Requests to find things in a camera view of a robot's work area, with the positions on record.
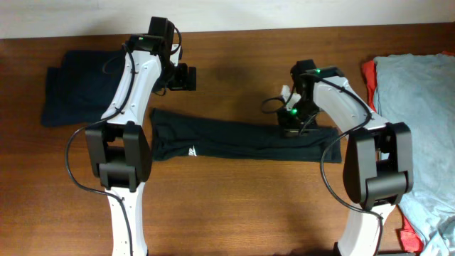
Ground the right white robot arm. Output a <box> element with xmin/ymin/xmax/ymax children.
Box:
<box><xmin>277</xmin><ymin>60</ymin><xmax>413</xmax><ymax>256</ymax></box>

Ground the red garment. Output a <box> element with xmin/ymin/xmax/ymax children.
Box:
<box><xmin>361</xmin><ymin>50</ymin><xmax>455</xmax><ymax>254</ymax></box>

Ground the dark green t-shirt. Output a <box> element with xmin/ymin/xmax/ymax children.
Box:
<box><xmin>150</xmin><ymin>108</ymin><xmax>338</xmax><ymax>162</ymax></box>

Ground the light blue t-shirt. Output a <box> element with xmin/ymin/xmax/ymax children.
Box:
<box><xmin>373</xmin><ymin>53</ymin><xmax>455</xmax><ymax>256</ymax></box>

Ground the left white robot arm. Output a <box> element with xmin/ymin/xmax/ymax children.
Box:
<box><xmin>85</xmin><ymin>34</ymin><xmax>189</xmax><ymax>255</ymax></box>

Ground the folded navy blue garment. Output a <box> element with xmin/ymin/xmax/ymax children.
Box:
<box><xmin>41</xmin><ymin>50</ymin><xmax>125</xmax><ymax>127</ymax></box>

